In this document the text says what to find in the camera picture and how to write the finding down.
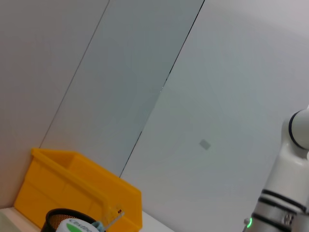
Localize clear plastic ruler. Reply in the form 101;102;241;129
102;204;126;230

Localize blue safety scissors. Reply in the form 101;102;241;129
93;220;107;232

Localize clear green-label water bottle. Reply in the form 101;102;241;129
56;218;94;232

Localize black mesh pen holder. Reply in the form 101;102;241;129
40;208;107;232

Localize yellow plastic bin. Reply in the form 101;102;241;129
14;147;143;232

